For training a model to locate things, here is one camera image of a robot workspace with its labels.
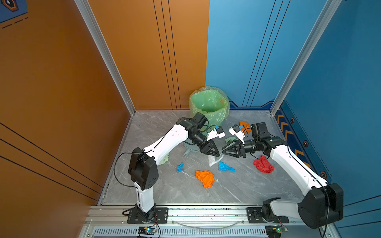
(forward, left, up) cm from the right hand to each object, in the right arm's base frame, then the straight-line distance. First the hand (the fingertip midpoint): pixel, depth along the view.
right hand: (223, 151), depth 72 cm
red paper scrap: (+3, -27, -21) cm, 35 cm away
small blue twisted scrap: (+1, +24, -21) cm, 32 cm away
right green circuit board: (-30, -24, -25) cm, 46 cm away
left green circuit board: (-30, +37, -23) cm, 52 cm away
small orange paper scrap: (+6, -10, +11) cm, 16 cm away
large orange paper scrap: (-5, +8, -21) cm, 23 cm away
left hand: (+1, +3, -2) cm, 4 cm away
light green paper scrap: (+6, +33, -21) cm, 40 cm away
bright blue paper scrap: (+2, -3, -22) cm, 22 cm away
